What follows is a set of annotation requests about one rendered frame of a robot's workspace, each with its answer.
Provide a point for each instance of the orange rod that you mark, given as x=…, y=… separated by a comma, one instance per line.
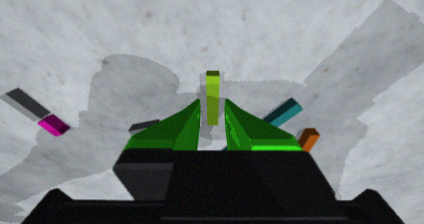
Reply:
x=308, y=139

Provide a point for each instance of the lime green bar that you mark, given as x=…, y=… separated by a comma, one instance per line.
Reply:
x=212, y=90

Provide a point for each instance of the turquoise rod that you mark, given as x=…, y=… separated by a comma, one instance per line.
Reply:
x=283, y=113

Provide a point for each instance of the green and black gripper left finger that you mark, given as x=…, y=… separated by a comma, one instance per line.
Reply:
x=172, y=131

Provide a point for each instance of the magenta block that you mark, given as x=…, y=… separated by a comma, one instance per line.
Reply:
x=53, y=125

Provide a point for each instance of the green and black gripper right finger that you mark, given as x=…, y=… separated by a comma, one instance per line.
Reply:
x=254, y=133

